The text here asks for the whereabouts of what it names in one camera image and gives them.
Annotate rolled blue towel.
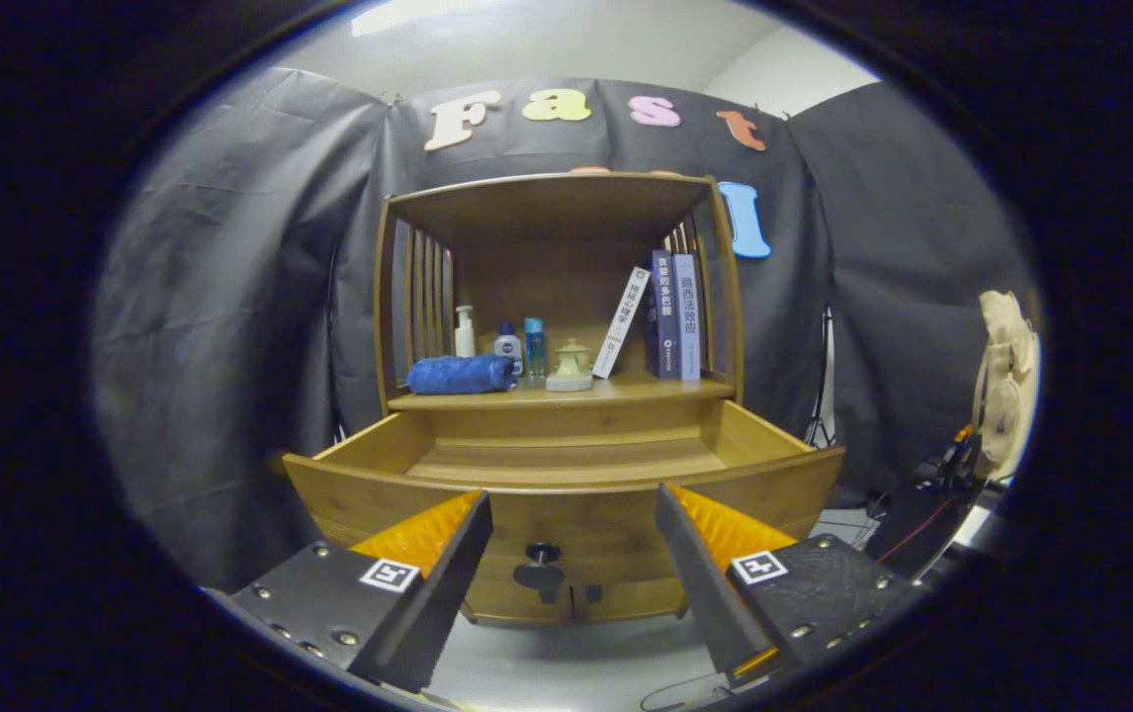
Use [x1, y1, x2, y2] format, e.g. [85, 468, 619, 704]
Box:
[406, 355, 520, 396]

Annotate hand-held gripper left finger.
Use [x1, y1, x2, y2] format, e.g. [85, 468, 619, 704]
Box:
[206, 489, 494, 695]

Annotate light purple book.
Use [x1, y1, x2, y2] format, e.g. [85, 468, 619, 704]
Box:
[673, 253, 703, 383]

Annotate black equipment with orange part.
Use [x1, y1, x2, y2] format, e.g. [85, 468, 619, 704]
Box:
[863, 425, 998, 579]

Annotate white bottle with blue cap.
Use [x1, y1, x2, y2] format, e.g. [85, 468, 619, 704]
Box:
[493, 321, 525, 377]

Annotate wooden cabinet door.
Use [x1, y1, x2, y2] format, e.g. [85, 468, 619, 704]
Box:
[463, 581, 575, 625]
[576, 578, 686, 622]

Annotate thin black cable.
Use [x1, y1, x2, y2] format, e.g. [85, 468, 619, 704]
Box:
[638, 670, 736, 712]

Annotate dark blue book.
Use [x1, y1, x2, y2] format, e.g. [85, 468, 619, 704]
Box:
[646, 250, 683, 381]

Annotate black drawer knob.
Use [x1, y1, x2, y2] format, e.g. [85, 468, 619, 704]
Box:
[512, 541, 567, 604]

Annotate wooden cabinet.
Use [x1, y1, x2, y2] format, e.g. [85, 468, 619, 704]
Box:
[374, 171, 745, 626]

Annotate beige cloth bag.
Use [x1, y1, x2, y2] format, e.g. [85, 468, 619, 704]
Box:
[972, 290, 1042, 481]

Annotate white book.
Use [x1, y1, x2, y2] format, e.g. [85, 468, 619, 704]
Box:
[591, 265, 653, 381]

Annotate wooden countertop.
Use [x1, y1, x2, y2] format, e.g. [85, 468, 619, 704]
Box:
[387, 371, 736, 412]

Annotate black tripod stand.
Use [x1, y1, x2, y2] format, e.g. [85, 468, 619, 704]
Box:
[804, 305, 839, 451]

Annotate wooden drawer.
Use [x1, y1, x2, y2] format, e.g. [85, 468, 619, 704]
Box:
[282, 399, 846, 586]

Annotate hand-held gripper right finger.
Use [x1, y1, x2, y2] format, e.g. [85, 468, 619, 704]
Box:
[654, 483, 928, 690]

